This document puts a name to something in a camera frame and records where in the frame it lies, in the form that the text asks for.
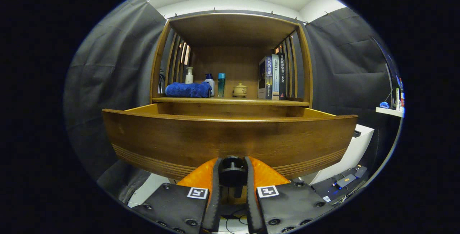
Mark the clear blue bottle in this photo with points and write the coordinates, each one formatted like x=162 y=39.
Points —
x=221 y=86

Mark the brown wooden cabinet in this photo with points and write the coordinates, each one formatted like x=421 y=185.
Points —
x=230 y=61

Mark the white box cabinet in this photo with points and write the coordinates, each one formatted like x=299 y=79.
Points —
x=359 y=147

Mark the book with blue spine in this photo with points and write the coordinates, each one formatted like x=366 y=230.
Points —
x=267 y=79

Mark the wooden countertop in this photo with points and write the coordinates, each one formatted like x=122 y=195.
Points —
x=233 y=100

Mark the yellow lidded teacup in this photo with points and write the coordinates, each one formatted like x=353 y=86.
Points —
x=240 y=90

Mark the black backdrop cloth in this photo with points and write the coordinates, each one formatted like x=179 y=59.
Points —
x=107 y=76

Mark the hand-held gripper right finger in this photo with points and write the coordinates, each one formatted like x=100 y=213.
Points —
x=251 y=198

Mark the black power adapter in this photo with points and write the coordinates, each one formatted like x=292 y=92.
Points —
x=360 y=171

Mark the brown wooden drawer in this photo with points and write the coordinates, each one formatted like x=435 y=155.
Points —
x=230 y=137

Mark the book with white spine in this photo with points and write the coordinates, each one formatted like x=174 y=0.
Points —
x=275 y=79

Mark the small black device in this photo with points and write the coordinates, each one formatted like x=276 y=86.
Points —
x=357 y=133

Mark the small blue object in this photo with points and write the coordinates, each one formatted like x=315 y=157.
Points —
x=384 y=105

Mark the white side desk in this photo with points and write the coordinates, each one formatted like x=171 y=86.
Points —
x=390 y=111

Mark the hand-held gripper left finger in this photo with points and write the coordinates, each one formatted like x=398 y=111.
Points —
x=216 y=198

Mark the grey power adapter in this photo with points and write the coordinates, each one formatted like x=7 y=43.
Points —
x=345 y=180

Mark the blue folded towel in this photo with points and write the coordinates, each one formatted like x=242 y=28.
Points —
x=187 y=90

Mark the white bottle with blue cap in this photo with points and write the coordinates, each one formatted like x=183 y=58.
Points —
x=210 y=85

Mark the white pump bottle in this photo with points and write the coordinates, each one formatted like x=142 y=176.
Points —
x=189 y=78

